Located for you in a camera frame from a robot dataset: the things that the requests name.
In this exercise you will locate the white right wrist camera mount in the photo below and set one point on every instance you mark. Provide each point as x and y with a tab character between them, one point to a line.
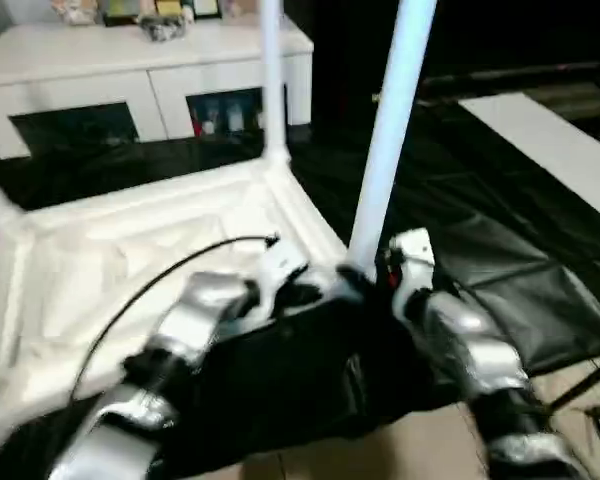
415	245

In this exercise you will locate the black plastic mat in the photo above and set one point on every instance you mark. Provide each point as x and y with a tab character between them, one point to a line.
480	210

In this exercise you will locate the red and white container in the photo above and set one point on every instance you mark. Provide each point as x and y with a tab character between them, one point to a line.
205	127

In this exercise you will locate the black tripod leg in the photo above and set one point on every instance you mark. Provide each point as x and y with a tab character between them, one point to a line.
585	382

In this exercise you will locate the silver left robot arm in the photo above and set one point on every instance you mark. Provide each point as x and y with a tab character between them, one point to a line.
195	310

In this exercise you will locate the dark frame with yellow cards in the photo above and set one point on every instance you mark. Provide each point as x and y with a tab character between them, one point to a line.
122	11

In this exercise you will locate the beige plush toy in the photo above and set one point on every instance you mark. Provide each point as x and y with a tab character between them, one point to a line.
240	6

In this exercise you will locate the white plastic table top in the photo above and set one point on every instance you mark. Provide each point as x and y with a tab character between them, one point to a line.
130	225

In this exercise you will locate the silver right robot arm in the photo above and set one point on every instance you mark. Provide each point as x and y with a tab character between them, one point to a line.
480	345

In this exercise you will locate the bag of black items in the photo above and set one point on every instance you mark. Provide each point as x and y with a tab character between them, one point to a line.
162	29

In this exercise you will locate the small yellow label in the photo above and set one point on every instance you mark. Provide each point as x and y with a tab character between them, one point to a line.
375	96

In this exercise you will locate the black low cabinet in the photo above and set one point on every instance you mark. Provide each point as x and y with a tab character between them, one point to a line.
505	40

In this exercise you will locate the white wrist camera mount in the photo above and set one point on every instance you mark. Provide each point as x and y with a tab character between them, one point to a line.
415	245
280	260

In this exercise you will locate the white flat board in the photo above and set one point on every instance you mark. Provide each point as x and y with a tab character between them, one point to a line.
545	145

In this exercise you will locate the white sideboard cabinet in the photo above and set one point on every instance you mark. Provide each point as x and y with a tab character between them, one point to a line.
105	50

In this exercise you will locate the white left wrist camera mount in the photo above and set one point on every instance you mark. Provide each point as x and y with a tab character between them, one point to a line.
280	260

